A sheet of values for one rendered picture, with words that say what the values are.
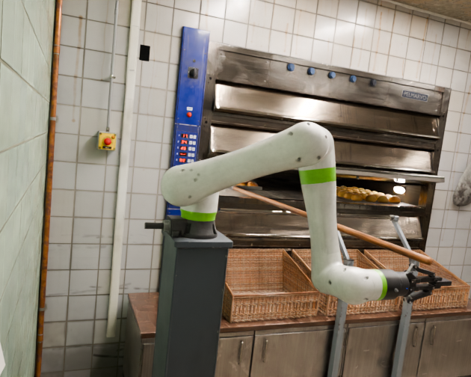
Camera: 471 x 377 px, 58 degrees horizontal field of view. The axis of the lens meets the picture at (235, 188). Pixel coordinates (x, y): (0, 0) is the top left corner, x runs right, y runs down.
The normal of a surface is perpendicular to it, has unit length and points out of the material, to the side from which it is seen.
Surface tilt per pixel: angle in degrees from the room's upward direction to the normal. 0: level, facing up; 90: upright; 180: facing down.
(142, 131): 90
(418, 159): 70
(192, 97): 90
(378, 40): 90
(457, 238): 90
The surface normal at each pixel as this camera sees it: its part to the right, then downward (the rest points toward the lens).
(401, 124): 0.37, -0.21
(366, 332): 0.36, 0.15
